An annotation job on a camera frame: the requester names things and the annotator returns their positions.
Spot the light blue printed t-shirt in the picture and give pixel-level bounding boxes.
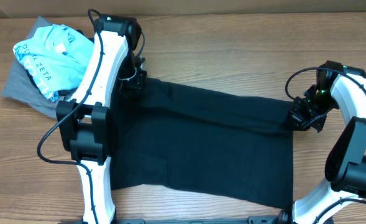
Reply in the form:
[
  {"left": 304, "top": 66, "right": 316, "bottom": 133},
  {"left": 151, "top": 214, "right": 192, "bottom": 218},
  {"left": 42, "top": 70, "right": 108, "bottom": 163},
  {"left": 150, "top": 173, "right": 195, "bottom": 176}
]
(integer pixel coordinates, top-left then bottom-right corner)
[{"left": 12, "top": 24, "right": 95, "bottom": 102}]

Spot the black t-shirt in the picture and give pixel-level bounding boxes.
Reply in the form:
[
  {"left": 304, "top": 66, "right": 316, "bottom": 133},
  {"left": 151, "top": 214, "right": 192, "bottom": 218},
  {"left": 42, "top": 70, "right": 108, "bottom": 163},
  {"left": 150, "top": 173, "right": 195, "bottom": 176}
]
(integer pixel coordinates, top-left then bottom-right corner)
[{"left": 111, "top": 78, "right": 293, "bottom": 209}]

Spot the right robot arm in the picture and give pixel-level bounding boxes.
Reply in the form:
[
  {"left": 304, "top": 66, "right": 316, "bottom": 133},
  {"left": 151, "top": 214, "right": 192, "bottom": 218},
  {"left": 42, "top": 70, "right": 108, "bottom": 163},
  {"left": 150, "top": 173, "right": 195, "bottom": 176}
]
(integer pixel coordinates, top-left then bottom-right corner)
[{"left": 275, "top": 60, "right": 366, "bottom": 224}]

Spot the black folded garment in pile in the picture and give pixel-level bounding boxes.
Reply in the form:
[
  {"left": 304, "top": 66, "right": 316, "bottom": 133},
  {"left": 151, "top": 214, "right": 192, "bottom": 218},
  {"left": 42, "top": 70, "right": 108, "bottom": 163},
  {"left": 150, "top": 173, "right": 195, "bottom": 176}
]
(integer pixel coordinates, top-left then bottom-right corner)
[{"left": 29, "top": 29, "right": 95, "bottom": 96}]

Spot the cardboard backdrop board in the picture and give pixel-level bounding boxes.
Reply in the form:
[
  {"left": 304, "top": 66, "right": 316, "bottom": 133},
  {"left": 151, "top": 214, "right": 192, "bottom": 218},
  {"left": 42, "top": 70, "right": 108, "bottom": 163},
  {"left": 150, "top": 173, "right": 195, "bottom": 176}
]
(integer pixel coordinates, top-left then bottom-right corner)
[{"left": 0, "top": 0, "right": 366, "bottom": 18}]

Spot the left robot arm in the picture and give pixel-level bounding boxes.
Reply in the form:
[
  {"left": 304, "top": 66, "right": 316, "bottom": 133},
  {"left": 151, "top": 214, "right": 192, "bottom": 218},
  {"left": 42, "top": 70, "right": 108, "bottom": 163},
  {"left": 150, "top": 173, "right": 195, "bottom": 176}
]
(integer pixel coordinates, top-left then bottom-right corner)
[{"left": 56, "top": 14, "right": 147, "bottom": 223}]

